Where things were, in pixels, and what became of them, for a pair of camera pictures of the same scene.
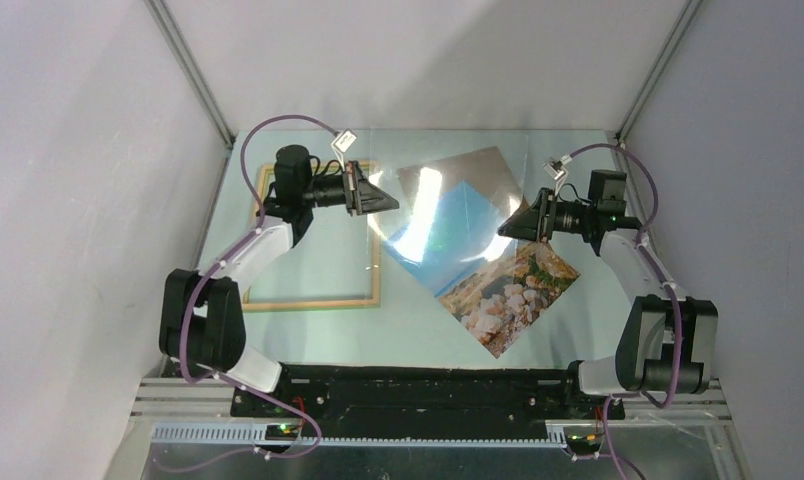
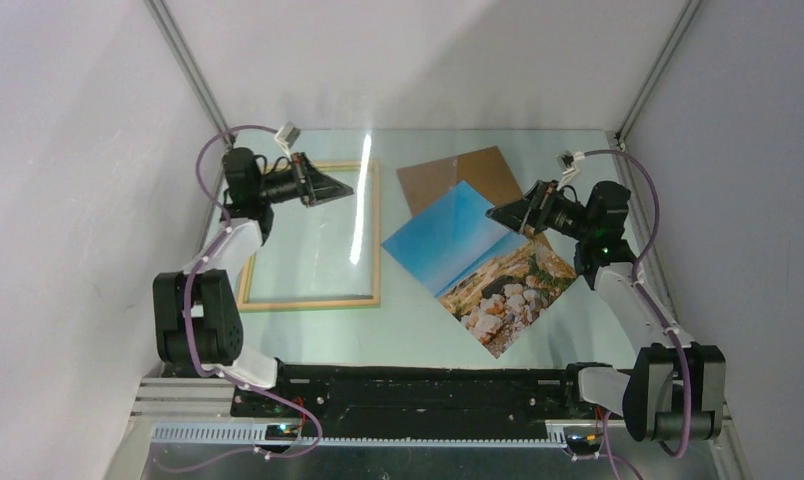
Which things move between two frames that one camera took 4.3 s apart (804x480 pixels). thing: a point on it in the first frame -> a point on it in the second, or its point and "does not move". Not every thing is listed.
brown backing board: [425, 185] does not move
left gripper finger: [374, 200] -> [323, 188]
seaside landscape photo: [496, 285] does not move
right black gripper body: [562, 217] does not move
